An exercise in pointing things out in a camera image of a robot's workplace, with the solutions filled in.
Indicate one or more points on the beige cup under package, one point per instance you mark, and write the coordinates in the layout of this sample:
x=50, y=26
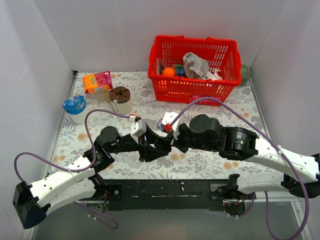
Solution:
x=101, y=95

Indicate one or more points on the red plastic shopping basket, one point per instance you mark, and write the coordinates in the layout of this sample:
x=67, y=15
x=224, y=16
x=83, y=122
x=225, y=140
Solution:
x=221, y=54

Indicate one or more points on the orange fruit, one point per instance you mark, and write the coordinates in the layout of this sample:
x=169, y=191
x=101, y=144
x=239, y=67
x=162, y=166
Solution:
x=169, y=72

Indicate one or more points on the orange pink snack package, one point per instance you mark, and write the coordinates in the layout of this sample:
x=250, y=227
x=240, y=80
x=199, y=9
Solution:
x=97, y=82

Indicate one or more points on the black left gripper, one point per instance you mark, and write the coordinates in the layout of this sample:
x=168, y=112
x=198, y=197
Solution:
x=143, y=146

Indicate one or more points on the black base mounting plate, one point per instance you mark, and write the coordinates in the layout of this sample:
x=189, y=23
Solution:
x=170, y=194

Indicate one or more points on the clear plastic packet in basket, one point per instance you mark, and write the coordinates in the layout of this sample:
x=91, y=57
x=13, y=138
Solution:
x=160, y=66

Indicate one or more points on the lavender earbud charging case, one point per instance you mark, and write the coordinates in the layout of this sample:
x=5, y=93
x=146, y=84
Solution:
x=160, y=125

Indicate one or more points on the blue lidded white cup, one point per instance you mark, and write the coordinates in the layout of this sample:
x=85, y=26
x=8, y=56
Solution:
x=76, y=108

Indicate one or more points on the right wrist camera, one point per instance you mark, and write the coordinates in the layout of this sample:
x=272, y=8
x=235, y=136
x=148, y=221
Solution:
x=169, y=119

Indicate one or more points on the crumpled grey paper bag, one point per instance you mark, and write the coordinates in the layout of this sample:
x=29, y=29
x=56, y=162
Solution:
x=194, y=66

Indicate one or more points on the green ball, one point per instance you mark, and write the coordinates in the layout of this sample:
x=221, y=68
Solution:
x=245, y=73

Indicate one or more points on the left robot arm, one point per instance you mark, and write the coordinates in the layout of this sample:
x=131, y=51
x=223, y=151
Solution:
x=81, y=179

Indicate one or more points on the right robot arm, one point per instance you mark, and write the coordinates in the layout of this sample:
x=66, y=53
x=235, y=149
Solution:
x=240, y=144

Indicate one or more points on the black earbud charging case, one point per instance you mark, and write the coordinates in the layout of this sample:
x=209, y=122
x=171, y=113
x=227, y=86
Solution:
x=163, y=144

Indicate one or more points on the white pump bottle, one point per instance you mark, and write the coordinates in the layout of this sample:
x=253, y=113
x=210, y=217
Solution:
x=212, y=75

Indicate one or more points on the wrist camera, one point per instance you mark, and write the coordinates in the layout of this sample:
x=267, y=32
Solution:
x=138, y=127
x=169, y=119

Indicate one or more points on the brown topped paper roll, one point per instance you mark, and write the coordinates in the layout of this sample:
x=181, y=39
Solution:
x=120, y=98

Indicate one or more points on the blue green item in basket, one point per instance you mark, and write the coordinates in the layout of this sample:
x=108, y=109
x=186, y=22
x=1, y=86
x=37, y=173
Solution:
x=179, y=70

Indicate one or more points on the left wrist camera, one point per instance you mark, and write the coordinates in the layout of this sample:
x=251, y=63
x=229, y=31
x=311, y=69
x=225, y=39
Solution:
x=138, y=127

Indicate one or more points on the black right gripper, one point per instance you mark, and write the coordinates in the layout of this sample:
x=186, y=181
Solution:
x=176, y=139

